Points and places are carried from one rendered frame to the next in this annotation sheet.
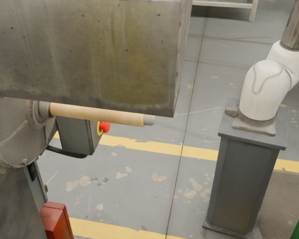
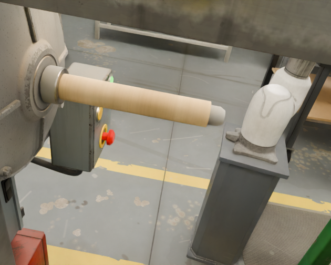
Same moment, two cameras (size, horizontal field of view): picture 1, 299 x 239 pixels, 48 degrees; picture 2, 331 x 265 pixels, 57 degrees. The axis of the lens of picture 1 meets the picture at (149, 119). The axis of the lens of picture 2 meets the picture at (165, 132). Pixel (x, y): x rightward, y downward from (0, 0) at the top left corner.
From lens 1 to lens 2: 30 cm
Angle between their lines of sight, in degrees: 10
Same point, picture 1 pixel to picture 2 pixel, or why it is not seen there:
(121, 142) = (102, 164)
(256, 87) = (265, 110)
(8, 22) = not seen: outside the picture
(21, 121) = (9, 100)
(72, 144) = (66, 156)
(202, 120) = (184, 147)
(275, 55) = (279, 81)
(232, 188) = (225, 217)
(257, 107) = (263, 132)
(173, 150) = (156, 175)
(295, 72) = (299, 100)
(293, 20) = not seen: hidden behind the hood
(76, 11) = not seen: outside the picture
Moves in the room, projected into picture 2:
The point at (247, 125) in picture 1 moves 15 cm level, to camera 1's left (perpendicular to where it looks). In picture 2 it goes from (249, 151) to (214, 149)
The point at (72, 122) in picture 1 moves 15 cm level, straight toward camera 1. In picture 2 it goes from (71, 126) to (82, 175)
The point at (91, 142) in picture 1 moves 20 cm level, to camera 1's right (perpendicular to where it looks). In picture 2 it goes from (92, 155) to (178, 160)
